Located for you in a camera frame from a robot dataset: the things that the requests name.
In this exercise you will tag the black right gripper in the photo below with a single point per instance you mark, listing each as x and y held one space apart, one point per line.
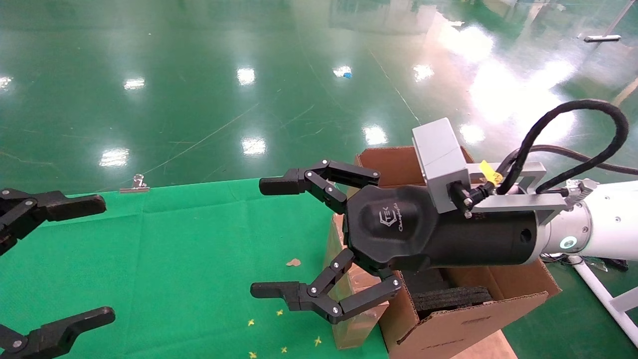
398 234

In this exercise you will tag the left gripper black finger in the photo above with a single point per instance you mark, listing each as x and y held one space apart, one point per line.
55 334
65 205

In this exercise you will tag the small brown cardboard scrap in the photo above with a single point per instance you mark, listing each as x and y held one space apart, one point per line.
293 262

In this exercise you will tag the large open brown carton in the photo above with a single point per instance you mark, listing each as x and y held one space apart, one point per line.
498 319

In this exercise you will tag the silver binder clip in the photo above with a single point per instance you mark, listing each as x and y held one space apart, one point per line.
135 185

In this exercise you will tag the green table cloth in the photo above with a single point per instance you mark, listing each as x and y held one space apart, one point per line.
174 259

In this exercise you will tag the layered black foam block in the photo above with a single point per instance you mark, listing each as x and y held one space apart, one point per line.
448 300

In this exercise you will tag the clear plastic bag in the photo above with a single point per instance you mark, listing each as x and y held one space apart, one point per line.
598 265

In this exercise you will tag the grey floor bar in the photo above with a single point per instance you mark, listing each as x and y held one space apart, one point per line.
602 38

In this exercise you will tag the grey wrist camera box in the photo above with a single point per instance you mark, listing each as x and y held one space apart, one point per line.
438 159

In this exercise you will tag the grey metal camera bracket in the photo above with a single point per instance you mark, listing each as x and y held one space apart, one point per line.
518 202

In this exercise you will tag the white pipe frame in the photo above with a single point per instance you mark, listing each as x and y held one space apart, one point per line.
603 294

